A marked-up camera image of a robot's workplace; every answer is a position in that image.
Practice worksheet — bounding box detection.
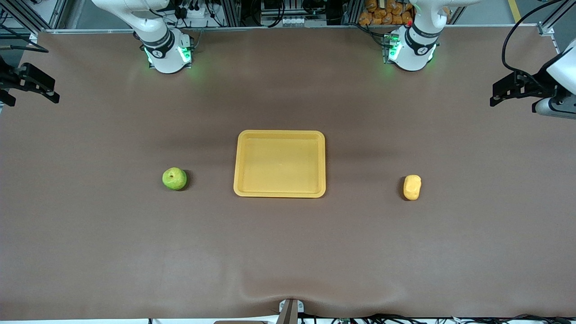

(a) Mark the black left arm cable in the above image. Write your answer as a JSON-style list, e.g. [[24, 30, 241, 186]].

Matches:
[[501, 0, 568, 85]]

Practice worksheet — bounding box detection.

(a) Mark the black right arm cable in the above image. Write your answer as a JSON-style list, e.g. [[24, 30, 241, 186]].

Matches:
[[0, 22, 50, 53]]

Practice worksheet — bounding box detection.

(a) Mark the yellow potato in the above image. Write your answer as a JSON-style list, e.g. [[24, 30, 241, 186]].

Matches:
[[403, 175, 422, 201]]

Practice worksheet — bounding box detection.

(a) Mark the aluminium frame profile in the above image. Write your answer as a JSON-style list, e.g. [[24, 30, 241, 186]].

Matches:
[[537, 0, 576, 37]]

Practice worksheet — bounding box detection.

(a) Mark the green apple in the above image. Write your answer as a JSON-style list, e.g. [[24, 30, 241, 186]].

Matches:
[[162, 167, 188, 191]]

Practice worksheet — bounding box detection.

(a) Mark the brown table mat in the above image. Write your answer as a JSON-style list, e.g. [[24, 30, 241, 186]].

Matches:
[[0, 28, 576, 321]]

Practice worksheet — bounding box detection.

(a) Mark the metal clamp bracket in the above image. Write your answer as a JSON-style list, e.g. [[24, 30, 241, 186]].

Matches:
[[278, 299, 305, 324]]

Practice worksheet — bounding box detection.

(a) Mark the orange packaged goods pile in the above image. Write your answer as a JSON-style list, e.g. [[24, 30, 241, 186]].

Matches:
[[359, 0, 414, 26]]

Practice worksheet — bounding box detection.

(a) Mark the white power strip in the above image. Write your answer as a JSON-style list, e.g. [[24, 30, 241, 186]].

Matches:
[[178, 4, 212, 19]]

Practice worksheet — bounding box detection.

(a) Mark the yellow plastic tray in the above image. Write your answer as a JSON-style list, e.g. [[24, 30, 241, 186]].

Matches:
[[234, 130, 326, 198]]

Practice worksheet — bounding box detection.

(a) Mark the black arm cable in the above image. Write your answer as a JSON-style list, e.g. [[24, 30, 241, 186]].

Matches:
[[0, 22, 50, 53], [501, 0, 568, 85]]

